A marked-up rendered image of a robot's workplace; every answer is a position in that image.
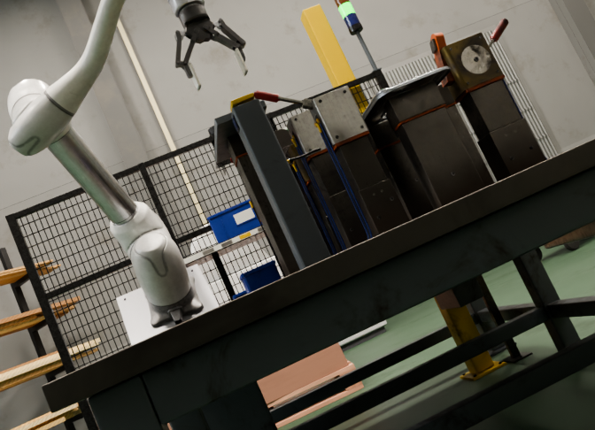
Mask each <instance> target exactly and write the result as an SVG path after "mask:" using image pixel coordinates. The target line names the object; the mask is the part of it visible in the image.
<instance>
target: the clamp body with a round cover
mask: <svg viewBox="0 0 595 430"><path fill-rule="evenodd" d="M288 152H289V154H290V157H291V158H294V157H299V154H298V150H297V148H296V147H295V144H292V145H290V148H289V150H288ZM292 167H294V169H295V171H296V172H297V176H298V178H299V179H300V181H301V183H302V186H303V188H304V190H305V192H306V194H307V196H308V199H309V201H310V203H311V205H312V207H313V210H314V212H315V214H316V216H317V218H318V220H319V222H320V224H321V227H322V229H323V231H324V234H325V235H326V237H327V239H328V242H329V245H330V247H331V249H332V250H333V253H334V255H335V254H337V253H339V252H342V251H343V249H342V246H341V244H340V242H339V240H338V238H337V236H336V233H335V230H334V228H333V227H332V225H331V223H330V221H329V218H328V215H327V213H326V212H325V210H324V207H323V205H322V203H321V200H320V198H319V196H318V194H317V192H316V190H315V188H314V186H313V183H312V181H311V179H310V177H309V175H308V172H307V170H306V169H305V166H304V164H303V161H302V159H301V158H299V159H295V160H293V164H292ZM308 188H309V190H310V192H309V190H308ZM310 193H311V194H310ZM311 195H312V196H311ZM312 197H313V198H312ZM313 200H314V201H313ZM314 202H315V203H314ZM316 206H317V207H316ZM317 208H318V210H319V211H318V210H317ZM319 212H320V213H319ZM320 214H321V215H320Z"/></svg>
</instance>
